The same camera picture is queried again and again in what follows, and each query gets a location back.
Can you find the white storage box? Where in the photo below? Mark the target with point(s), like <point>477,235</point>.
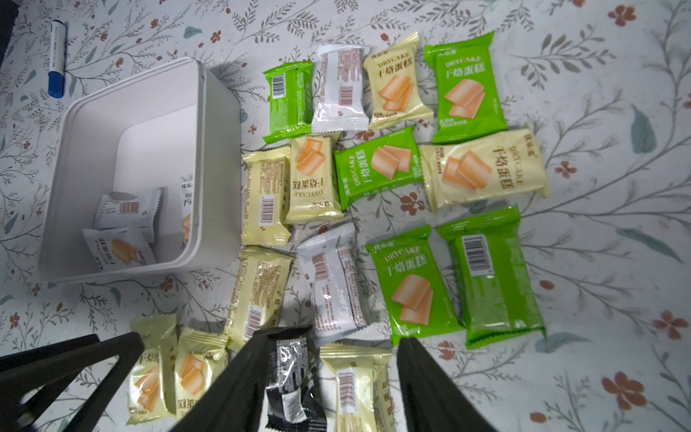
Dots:
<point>175,126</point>

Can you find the black cookie packet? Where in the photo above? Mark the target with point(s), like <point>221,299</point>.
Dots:
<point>292,387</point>

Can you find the white cookie packet front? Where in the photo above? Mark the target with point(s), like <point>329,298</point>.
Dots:
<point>119,248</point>

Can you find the pale yellow cookie packet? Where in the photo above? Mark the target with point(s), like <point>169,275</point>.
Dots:
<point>152,380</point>

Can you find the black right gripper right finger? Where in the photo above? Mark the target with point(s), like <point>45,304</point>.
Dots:
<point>431,400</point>

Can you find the green cookie packet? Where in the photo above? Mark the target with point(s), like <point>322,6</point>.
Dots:
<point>498,301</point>
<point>468,101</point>
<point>413,288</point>

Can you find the white packet in box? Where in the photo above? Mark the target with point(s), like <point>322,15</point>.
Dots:
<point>118,210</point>

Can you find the silver cookie packet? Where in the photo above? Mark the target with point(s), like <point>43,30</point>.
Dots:
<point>329,265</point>

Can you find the small white cookie packet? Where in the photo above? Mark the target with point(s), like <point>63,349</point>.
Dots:
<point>339,106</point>

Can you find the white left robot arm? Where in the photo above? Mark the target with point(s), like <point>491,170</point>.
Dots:
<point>32,380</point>

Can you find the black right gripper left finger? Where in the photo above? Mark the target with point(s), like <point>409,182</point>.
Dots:
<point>235,400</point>

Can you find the blue white marker pen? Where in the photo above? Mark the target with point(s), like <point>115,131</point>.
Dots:
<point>56,68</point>

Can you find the pale yellow packet stack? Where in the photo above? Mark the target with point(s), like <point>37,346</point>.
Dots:
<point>393,78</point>

